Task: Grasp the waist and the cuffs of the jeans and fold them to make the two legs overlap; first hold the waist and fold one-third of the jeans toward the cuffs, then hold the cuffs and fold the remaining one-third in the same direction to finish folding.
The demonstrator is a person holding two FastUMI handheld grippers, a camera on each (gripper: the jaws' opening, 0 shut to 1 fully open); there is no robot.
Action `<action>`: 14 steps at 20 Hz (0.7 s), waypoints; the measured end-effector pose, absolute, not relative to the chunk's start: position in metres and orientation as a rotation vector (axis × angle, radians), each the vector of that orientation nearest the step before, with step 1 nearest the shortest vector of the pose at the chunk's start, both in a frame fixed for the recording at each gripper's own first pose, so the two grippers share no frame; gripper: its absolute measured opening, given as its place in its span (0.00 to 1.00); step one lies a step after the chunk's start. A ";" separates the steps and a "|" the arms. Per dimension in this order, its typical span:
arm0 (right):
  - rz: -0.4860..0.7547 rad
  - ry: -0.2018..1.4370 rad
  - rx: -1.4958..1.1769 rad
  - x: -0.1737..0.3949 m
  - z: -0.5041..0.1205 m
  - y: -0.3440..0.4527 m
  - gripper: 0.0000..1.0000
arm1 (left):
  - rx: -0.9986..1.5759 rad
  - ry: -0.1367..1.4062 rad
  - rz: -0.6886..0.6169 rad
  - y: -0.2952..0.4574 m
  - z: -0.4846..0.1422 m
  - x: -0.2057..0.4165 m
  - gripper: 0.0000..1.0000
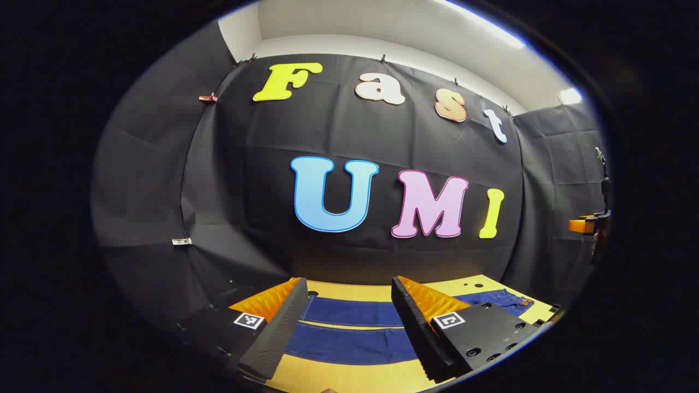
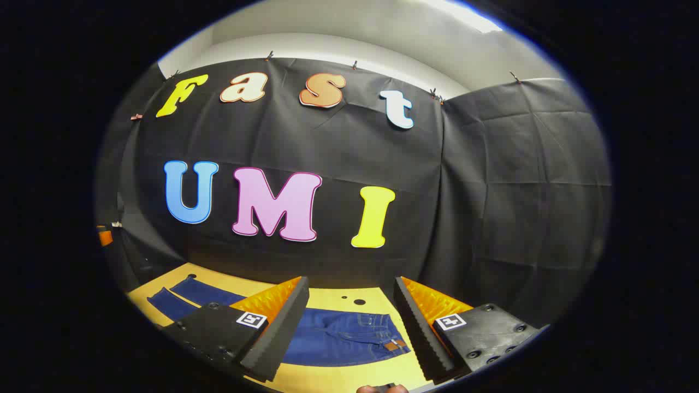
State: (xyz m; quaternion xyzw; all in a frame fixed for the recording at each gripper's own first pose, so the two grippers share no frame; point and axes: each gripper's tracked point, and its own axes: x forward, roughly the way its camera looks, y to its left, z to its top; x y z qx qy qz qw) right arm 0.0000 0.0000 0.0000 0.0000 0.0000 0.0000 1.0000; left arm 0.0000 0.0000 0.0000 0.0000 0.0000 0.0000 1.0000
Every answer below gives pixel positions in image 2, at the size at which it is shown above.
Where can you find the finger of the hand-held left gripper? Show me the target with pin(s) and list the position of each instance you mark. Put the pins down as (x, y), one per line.
(105, 238)

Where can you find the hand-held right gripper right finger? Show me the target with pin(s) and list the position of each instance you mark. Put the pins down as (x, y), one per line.
(418, 327)

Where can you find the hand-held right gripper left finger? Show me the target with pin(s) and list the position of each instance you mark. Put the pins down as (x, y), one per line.
(284, 327)

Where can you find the blue denim jeans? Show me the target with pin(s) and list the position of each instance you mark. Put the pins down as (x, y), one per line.
(338, 338)

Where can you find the black backdrop cloth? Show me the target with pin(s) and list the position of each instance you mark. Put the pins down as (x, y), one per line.
(338, 142)

